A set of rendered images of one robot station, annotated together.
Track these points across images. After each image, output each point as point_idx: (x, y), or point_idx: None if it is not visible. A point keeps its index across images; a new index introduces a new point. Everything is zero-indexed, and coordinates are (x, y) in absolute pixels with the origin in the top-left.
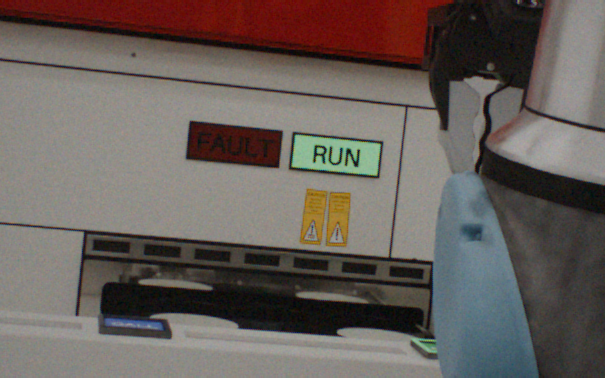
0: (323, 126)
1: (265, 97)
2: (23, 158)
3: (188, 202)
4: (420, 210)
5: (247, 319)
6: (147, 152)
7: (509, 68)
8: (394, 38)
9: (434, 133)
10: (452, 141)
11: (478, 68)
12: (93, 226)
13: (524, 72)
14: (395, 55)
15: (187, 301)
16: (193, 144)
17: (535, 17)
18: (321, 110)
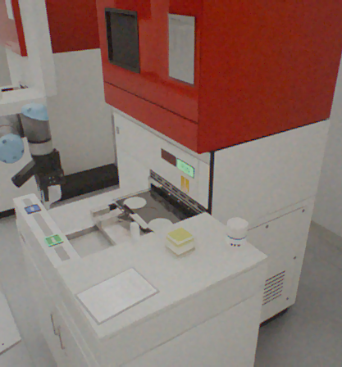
0: (183, 158)
1: (172, 146)
2: (140, 147)
3: (162, 169)
4: (202, 192)
5: (151, 206)
6: (156, 153)
7: (39, 186)
8: (182, 139)
9: (204, 169)
10: (40, 197)
11: (37, 183)
12: (150, 168)
13: (42, 188)
14: (183, 144)
15: (164, 193)
16: (161, 154)
17: (12, 181)
18: (182, 153)
